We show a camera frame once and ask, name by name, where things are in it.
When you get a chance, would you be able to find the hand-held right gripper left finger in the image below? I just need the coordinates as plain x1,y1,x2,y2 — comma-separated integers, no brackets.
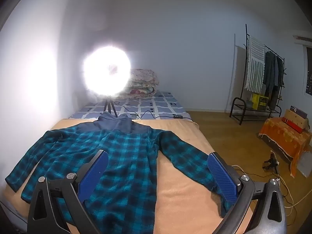
26,149,109,234

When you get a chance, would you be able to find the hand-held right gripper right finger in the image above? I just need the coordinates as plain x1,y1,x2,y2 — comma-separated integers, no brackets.
207,152,287,234

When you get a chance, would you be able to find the teal plaid fleece jacket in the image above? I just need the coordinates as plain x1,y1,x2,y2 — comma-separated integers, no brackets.
5,113,234,234

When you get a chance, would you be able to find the black metal clothes rack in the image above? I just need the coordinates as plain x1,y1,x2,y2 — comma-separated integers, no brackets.
230,24,285,126

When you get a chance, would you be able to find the beige blanket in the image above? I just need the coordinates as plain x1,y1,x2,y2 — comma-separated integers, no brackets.
0,118,254,234

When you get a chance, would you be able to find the small black floor tripod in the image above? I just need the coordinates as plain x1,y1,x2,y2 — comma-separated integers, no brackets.
262,152,279,172

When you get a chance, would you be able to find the black light tripod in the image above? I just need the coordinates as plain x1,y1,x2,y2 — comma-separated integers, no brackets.
104,95,117,116

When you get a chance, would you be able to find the orange cloth covered table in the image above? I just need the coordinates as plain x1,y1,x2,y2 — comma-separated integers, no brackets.
258,117,312,177

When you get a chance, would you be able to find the grey flat board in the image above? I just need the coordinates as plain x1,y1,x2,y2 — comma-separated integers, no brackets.
296,150,312,177

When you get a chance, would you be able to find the yellow plastic crate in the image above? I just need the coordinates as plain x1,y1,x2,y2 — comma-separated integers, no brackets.
252,93,269,110

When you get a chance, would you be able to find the red flat box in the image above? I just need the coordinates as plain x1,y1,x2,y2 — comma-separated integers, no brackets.
281,117,304,133

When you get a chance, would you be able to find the beige cardboard box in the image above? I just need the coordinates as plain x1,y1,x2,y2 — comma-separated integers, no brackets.
284,108,308,129

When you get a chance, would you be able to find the blue checked bed sheet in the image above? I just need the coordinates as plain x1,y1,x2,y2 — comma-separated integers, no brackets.
68,91,193,121

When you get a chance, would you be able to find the dark blue flat box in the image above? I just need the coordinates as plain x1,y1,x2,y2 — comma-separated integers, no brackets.
290,106,309,119

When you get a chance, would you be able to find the stack of folded floral quilts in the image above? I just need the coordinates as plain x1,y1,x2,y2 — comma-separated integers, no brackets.
123,69,160,99

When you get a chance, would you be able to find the dark hanging garment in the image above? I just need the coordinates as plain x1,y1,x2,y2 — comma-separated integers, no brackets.
273,54,285,110
263,51,275,95

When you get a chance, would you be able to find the white striped towel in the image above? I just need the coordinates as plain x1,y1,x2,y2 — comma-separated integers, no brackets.
245,35,266,92

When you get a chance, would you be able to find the dark window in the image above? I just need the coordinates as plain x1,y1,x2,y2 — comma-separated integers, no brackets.
302,45,312,95

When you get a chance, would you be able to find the white floor cable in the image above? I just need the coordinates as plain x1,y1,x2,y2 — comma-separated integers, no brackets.
231,151,310,215

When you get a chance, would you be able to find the black light cable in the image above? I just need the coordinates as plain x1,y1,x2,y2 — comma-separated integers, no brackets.
114,102,193,121

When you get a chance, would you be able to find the white ring light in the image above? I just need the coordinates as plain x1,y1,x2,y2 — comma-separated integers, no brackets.
83,45,132,97

